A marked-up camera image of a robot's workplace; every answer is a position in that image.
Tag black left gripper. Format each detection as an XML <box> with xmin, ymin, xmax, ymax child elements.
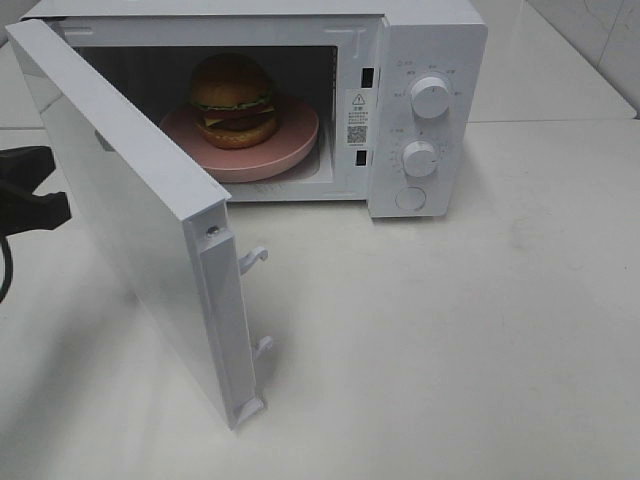
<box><xmin>1</xmin><ymin>146</ymin><xmax>70</xmax><ymax>236</ymax></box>

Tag white microwave door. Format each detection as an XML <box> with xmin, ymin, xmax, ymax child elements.
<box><xmin>7</xmin><ymin>20</ymin><xmax>272</xmax><ymax>428</ymax></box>

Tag toy hamburger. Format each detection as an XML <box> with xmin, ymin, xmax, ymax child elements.
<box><xmin>189</xmin><ymin>53</ymin><xmax>279</xmax><ymax>150</ymax></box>

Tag pink round plate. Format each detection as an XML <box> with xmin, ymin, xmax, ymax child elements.
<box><xmin>160</xmin><ymin>95</ymin><xmax>319</xmax><ymax>183</ymax></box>

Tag round white door button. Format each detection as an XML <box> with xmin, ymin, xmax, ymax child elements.
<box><xmin>395</xmin><ymin>187</ymin><xmax>426</xmax><ymax>211</ymax></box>

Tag white microwave oven body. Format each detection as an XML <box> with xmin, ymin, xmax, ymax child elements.
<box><xmin>17</xmin><ymin>1</ymin><xmax>488</xmax><ymax>218</ymax></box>

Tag lower white timer knob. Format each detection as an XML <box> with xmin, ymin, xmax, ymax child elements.
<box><xmin>401</xmin><ymin>141</ymin><xmax>438</xmax><ymax>178</ymax></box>

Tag upper white power knob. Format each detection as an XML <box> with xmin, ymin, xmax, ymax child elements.
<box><xmin>410</xmin><ymin>73</ymin><xmax>451</xmax><ymax>119</ymax></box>

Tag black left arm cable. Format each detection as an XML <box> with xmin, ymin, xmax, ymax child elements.
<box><xmin>0</xmin><ymin>234</ymin><xmax>14</xmax><ymax>304</ymax></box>

